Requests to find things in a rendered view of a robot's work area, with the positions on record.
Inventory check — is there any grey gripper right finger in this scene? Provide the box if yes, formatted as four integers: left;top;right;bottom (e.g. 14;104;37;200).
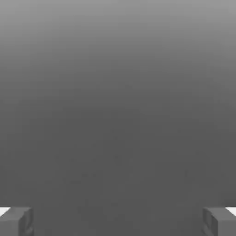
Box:
202;206;236;236

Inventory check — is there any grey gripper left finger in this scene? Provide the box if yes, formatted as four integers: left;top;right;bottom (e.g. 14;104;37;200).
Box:
0;206;35;236

